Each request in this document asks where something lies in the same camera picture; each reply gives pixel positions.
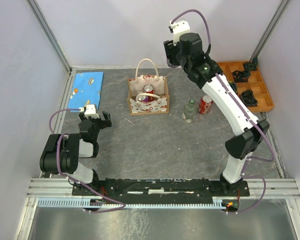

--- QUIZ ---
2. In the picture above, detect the red soda can back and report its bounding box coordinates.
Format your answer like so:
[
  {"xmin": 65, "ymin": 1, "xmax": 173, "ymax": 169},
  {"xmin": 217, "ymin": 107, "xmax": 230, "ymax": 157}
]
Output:
[{"xmin": 143, "ymin": 84, "xmax": 155, "ymax": 94}]

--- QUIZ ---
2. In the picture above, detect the red soda can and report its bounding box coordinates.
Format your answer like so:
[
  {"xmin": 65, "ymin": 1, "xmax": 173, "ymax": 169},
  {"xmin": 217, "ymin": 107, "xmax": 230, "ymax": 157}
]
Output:
[
  {"xmin": 143, "ymin": 84, "xmax": 155, "ymax": 94},
  {"xmin": 197, "ymin": 94, "xmax": 214, "ymax": 115}
]

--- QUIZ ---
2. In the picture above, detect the red soda can front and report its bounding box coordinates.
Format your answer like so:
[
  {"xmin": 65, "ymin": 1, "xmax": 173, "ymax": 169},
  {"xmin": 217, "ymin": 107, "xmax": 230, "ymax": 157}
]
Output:
[{"xmin": 197, "ymin": 94, "xmax": 214, "ymax": 115}]

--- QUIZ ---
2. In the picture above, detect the patterned canvas tote bag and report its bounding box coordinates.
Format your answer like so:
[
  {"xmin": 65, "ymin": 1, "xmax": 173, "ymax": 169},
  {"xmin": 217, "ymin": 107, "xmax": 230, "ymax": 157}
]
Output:
[{"xmin": 127, "ymin": 58, "xmax": 170, "ymax": 116}]

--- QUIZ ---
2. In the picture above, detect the clear glass beverage bottle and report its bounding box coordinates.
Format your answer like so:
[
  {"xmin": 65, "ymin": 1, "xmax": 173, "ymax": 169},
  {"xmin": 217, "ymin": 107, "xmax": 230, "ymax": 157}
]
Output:
[{"xmin": 182, "ymin": 99, "xmax": 197, "ymax": 123}]

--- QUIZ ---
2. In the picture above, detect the purple soda can back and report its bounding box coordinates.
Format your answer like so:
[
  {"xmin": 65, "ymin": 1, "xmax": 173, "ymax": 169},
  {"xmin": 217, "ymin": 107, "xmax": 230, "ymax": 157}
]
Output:
[{"xmin": 166, "ymin": 59, "xmax": 178, "ymax": 69}]

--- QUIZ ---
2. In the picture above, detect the purple soda can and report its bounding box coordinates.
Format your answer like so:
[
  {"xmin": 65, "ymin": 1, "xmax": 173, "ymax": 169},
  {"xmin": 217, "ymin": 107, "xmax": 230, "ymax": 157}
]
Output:
[
  {"xmin": 166, "ymin": 59, "xmax": 178, "ymax": 69},
  {"xmin": 135, "ymin": 93, "xmax": 150, "ymax": 103}
]

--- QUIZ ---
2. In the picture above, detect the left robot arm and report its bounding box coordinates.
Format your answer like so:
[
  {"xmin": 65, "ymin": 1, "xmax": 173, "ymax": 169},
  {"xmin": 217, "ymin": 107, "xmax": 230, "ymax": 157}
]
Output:
[{"xmin": 39, "ymin": 111, "xmax": 112, "ymax": 195}]

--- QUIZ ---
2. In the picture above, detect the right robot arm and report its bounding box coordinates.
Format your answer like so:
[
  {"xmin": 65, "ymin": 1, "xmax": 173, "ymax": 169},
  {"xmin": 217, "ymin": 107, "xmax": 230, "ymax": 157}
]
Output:
[{"xmin": 163, "ymin": 32, "xmax": 270, "ymax": 196}]

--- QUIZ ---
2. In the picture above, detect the blue patterned cloth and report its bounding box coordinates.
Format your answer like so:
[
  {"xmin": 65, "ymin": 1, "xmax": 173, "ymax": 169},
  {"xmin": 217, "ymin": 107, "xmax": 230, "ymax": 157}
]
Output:
[{"xmin": 67, "ymin": 71, "xmax": 104, "ymax": 109}]

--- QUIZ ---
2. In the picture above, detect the purple soda can front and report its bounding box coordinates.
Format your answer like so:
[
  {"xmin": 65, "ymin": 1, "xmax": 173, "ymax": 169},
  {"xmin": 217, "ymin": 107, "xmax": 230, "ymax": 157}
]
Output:
[{"xmin": 135, "ymin": 93, "xmax": 150, "ymax": 103}]

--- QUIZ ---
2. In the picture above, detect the blue green rolled sock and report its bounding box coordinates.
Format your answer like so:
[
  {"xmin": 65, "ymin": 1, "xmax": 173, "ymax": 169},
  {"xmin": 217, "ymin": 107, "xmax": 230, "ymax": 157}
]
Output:
[{"xmin": 229, "ymin": 81, "xmax": 238, "ymax": 95}]

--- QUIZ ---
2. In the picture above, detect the black rolled sock upper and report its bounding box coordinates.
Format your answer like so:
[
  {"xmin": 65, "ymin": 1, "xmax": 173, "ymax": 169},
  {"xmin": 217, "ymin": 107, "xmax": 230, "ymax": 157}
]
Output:
[{"xmin": 232, "ymin": 70, "xmax": 251, "ymax": 83}]

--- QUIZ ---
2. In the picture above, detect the black rolled sock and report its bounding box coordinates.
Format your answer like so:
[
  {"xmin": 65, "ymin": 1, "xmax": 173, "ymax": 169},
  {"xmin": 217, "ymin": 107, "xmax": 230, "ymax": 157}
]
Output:
[
  {"xmin": 232, "ymin": 70, "xmax": 251, "ymax": 83},
  {"xmin": 240, "ymin": 89, "xmax": 258, "ymax": 107}
]

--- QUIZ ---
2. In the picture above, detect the dark rolled sock corner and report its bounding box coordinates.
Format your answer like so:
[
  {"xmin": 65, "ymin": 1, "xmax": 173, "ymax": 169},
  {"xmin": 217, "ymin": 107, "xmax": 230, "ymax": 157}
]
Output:
[{"xmin": 242, "ymin": 56, "xmax": 258, "ymax": 72}]

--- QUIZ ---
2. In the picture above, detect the orange wooden divider tray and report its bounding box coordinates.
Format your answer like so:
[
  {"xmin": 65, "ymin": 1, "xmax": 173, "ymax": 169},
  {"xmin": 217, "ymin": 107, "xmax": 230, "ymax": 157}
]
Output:
[{"xmin": 217, "ymin": 61, "xmax": 275, "ymax": 113}]

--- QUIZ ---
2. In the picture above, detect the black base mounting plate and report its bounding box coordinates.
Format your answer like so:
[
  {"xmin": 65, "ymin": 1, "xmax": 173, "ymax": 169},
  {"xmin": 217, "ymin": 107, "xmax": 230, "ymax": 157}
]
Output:
[{"xmin": 72, "ymin": 178, "xmax": 250, "ymax": 204}]

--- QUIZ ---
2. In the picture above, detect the black rolled sock lower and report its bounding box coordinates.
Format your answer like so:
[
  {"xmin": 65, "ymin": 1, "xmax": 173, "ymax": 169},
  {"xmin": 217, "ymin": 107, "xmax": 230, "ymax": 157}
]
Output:
[{"xmin": 240, "ymin": 89, "xmax": 258, "ymax": 107}]

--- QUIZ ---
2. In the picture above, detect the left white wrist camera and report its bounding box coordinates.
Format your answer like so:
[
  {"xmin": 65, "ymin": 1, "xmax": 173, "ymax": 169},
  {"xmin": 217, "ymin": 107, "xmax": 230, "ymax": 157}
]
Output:
[{"xmin": 79, "ymin": 104, "xmax": 100, "ymax": 119}]

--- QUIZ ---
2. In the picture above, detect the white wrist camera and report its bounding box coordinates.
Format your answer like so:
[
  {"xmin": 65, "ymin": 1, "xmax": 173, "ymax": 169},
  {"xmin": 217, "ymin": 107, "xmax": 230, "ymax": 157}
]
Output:
[
  {"xmin": 169, "ymin": 19, "xmax": 191, "ymax": 46},
  {"xmin": 79, "ymin": 104, "xmax": 100, "ymax": 119}
]

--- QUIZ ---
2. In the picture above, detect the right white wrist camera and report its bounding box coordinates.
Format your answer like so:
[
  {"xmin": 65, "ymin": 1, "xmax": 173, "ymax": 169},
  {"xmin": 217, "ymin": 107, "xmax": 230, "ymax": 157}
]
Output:
[{"xmin": 169, "ymin": 19, "xmax": 191, "ymax": 46}]

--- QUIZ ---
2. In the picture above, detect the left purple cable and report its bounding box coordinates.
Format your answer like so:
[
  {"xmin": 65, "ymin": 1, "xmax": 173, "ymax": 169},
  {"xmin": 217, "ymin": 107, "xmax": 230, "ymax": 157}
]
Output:
[{"xmin": 48, "ymin": 108, "xmax": 127, "ymax": 214}]

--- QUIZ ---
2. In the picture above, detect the aluminium front frame rail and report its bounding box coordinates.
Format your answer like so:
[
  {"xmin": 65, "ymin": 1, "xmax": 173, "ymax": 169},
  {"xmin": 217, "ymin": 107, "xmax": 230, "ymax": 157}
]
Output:
[{"xmin": 26, "ymin": 178, "xmax": 300, "ymax": 200}]

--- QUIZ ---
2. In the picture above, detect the blue slotted cable duct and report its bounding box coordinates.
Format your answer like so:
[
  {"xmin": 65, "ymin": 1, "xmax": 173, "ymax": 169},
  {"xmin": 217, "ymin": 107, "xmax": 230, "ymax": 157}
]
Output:
[{"xmin": 37, "ymin": 197, "xmax": 226, "ymax": 210}]

